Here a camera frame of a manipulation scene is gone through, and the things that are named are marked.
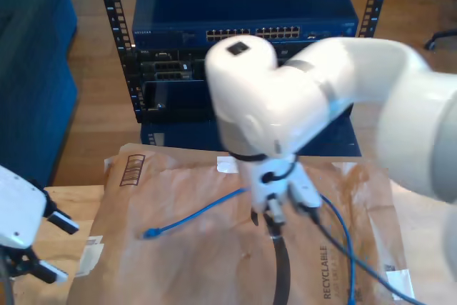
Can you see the brown packing paper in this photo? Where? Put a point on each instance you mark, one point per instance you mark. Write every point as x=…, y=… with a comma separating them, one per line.
x=178, y=265

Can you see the dark blue base unit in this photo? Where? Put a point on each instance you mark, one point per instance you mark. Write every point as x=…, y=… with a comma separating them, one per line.
x=185, y=137

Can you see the blue upholstered sofa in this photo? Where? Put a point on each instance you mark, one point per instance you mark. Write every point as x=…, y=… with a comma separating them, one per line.
x=35, y=33

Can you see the black office chair base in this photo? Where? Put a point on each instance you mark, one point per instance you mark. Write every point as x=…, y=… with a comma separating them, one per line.
x=442, y=35

